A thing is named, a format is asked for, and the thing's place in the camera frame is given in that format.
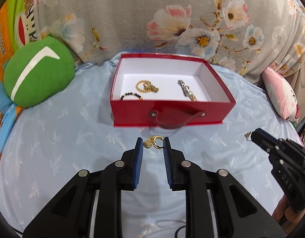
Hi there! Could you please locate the small gold earring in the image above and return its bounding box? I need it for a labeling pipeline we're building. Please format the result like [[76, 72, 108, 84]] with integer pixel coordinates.
[[245, 132, 252, 141]]

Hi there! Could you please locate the gold ring with pendant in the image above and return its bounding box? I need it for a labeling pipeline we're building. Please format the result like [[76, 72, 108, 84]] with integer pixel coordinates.
[[143, 135, 165, 150]]

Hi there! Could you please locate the black gold bead bracelet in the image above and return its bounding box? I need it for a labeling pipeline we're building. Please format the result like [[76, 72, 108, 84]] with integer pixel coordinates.
[[120, 92, 144, 102]]

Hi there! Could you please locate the gold chain with watch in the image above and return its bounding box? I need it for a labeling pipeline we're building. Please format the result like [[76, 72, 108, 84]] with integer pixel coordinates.
[[135, 79, 160, 94]]

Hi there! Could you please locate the colourful monkey cartoon quilt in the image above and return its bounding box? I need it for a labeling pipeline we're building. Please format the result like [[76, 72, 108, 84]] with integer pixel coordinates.
[[0, 0, 34, 160]]

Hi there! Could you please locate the green round cushion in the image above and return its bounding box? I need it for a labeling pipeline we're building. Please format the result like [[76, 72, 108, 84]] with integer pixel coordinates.
[[3, 36, 75, 108]]

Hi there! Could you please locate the grey floral blanket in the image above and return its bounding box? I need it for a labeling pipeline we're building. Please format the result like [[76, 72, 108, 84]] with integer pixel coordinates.
[[33, 0, 305, 83]]

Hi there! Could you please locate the silver clip pearl tassel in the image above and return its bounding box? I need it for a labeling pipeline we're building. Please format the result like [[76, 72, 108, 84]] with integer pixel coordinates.
[[177, 80, 197, 102]]

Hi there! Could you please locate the red jewelry box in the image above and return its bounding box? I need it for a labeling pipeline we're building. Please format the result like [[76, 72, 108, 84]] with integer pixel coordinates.
[[110, 53, 236, 129]]

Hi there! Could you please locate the black cable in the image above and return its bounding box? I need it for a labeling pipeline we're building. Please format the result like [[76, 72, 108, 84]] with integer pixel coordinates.
[[142, 219, 188, 238]]

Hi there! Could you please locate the pink white pillow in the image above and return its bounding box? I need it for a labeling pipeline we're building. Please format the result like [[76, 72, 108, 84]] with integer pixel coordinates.
[[261, 67, 299, 123]]

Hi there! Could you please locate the light blue bed sheet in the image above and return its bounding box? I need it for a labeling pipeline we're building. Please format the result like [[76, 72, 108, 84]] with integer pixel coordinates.
[[0, 57, 300, 231]]

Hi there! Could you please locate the person right hand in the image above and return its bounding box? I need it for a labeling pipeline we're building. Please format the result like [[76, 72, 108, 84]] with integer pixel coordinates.
[[272, 195, 305, 235]]

